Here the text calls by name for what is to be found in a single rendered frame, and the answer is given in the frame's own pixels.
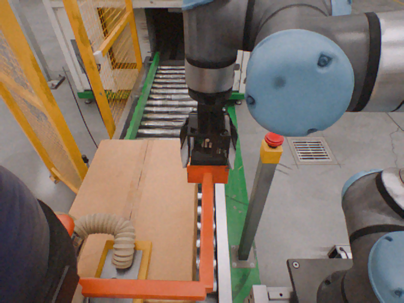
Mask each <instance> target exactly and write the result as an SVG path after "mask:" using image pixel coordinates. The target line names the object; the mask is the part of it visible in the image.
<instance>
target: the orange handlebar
mask: <svg viewBox="0 0 404 303"><path fill-rule="evenodd" d="M56 216H57V217H58V219H60V221H61V222H62V223H63V224H64V226H65V227H66V229H67V231H68V232H69V235H70V236H71V237H72V234H73V232H74V229H75V223H74V220H73V219H72V218H71V216H69V215H66V214H62V213H60V214H56ZM78 283H79V284H80V285H81V287H83V289H82V290H81V294H82V295H84V296H85V298H118V299H157V300H178V301H204V300H205V298H206V293H210V292H213V288H214V259H213V174H212V173H203V178H202V197H201V233H200V270H199V281H171V280H131V279H109V278H80V279H79V282H78Z"/></svg>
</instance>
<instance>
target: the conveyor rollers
mask: <svg viewBox="0 0 404 303"><path fill-rule="evenodd" d="M197 107H198V102H196V101H195V100H193V99H192V98H190V96H189V94H188V85H187V84H186V70H185V66H167V65H158V67H157V70H156V73H155V77H154V80H153V83H152V86H151V88H150V92H149V94H148V98H147V102H146V104H145V108H144V112H143V115H142V119H141V120H186V118H187V117H188V115H189V114H188V113H190V112H191V111H192V108H197ZM184 122H185V121H141V122H140V124H139V126H138V128H181V126H182V124H183V123H184ZM136 135H153V136H179V135H180V129H138V130H137V133H136ZM135 140H180V138H152V137H135ZM198 216H201V206H198ZM197 250H200V239H197ZM199 270H200V258H196V271H199ZM216 289H217V285H216V280H214V288H213V292H210V293H206V294H216Z"/></svg>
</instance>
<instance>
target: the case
mask: <svg viewBox="0 0 404 303"><path fill-rule="evenodd" d="M93 213H96V214H98V213H101V214H102V213H107V214H109V213H111V214H112V215H113V214H116V215H117V216H118V215H121V217H122V218H126V219H127V221H132V226H133V227H134V228H135V233H134V234H135V236H136V237H135V238H134V239H135V241H150V242H152V244H153V249H152V254H151V257H150V264H149V268H148V274H147V280H171V281H196V257H197V230H198V183H188V176H187V167H186V168H185V167H184V168H182V162H181V157H180V140H101V142H100V144H99V147H98V149H97V152H96V154H95V156H94V157H93V160H92V162H91V164H90V167H89V169H88V172H87V174H86V176H85V178H84V181H83V183H82V185H81V187H80V188H79V191H78V193H77V196H76V198H75V200H74V202H73V205H72V208H71V209H70V211H69V214H70V215H71V216H75V218H76V220H79V218H80V217H81V216H86V215H87V214H91V215H92V214H93ZM107 240H114V235H111V234H109V235H108V233H107V234H104V233H102V234H101V233H99V234H97V233H96V234H94V233H92V234H90V235H88V239H87V242H86V244H85V247H84V250H83V253H82V254H81V257H80V259H79V262H78V275H79V276H80V278H94V277H95V275H96V271H97V267H98V265H99V261H100V257H101V255H102V251H103V247H104V245H105V243H106V241H107ZM143 303H195V301H178V300H157V299H144V300H143Z"/></svg>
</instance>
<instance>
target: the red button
mask: <svg viewBox="0 0 404 303"><path fill-rule="evenodd" d="M264 141H265V142H266V143H267V144H268V146H269V147H271V148H276V147H278V146H280V145H282V144H283V142H284V138H283V136H282V135H278V134H275V133H272V132H269V133H267V134H265V138H264Z"/></svg>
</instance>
